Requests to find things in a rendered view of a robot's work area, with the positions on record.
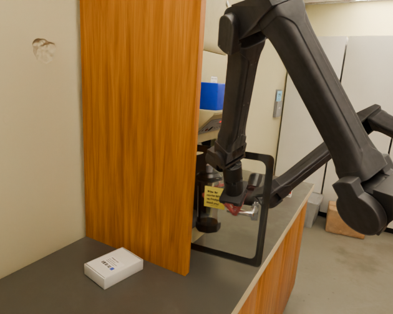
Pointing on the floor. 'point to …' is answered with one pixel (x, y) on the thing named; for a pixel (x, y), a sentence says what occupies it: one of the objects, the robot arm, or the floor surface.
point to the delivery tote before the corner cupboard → (314, 202)
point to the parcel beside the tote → (332, 226)
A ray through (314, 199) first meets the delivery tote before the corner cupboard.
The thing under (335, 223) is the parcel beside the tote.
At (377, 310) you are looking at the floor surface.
